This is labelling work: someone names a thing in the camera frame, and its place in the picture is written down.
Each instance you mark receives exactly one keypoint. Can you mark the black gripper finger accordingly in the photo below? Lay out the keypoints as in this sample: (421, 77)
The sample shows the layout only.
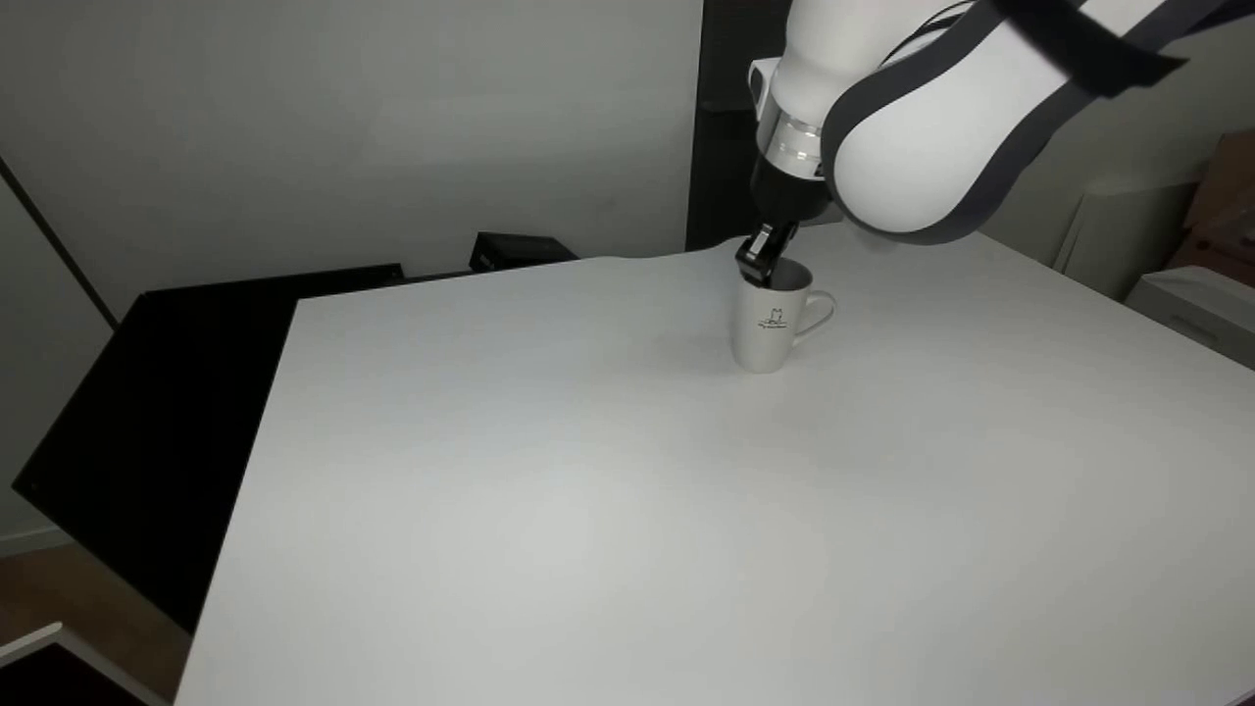
(766, 257)

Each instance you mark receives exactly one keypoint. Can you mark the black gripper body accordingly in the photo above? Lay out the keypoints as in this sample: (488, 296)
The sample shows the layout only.
(790, 197)

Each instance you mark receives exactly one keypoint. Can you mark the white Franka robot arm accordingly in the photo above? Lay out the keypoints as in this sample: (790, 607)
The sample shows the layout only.
(943, 130)

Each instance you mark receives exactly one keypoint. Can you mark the white ceramic mug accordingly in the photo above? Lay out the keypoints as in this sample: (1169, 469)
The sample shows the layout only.
(766, 333)

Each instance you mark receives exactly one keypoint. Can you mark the small black box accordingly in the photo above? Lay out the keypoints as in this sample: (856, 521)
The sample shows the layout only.
(520, 247)

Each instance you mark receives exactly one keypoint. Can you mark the light grey cabinet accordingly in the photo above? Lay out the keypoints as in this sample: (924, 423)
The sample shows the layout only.
(1124, 237)

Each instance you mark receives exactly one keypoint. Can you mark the brown cardboard box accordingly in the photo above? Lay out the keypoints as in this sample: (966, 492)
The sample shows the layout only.
(1228, 197)

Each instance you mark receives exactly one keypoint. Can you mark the black low side panel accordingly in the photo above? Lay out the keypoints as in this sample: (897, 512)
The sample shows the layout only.
(158, 431)

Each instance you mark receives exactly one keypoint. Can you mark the thin black rod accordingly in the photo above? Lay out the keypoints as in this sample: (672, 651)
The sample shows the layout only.
(61, 241)

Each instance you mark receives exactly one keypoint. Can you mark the dark board with white rim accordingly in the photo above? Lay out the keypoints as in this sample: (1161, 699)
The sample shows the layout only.
(42, 681)

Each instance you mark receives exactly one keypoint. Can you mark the dark wall pillar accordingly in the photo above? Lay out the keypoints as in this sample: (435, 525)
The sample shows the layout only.
(728, 118)

